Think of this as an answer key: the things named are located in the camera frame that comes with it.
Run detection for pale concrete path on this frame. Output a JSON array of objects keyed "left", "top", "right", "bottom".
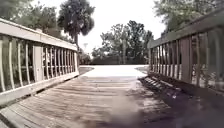
[{"left": 80, "top": 64, "right": 148, "bottom": 78}]

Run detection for group of trees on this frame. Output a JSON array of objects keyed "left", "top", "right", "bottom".
[{"left": 90, "top": 19, "right": 155, "bottom": 66}]

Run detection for wooden plank bridge deck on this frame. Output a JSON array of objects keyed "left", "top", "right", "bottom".
[{"left": 0, "top": 75, "right": 224, "bottom": 128}]

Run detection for tall palm tree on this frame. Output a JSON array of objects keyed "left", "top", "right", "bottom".
[{"left": 57, "top": 0, "right": 96, "bottom": 54}]

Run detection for wooden bridge railing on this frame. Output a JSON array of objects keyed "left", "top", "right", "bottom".
[
  {"left": 0, "top": 18, "right": 80, "bottom": 107},
  {"left": 146, "top": 7, "right": 224, "bottom": 98}
]

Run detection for trees behind railing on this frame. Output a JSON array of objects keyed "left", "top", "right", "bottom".
[
  {"left": 0, "top": 0, "right": 63, "bottom": 39},
  {"left": 153, "top": 0, "right": 224, "bottom": 34}
]

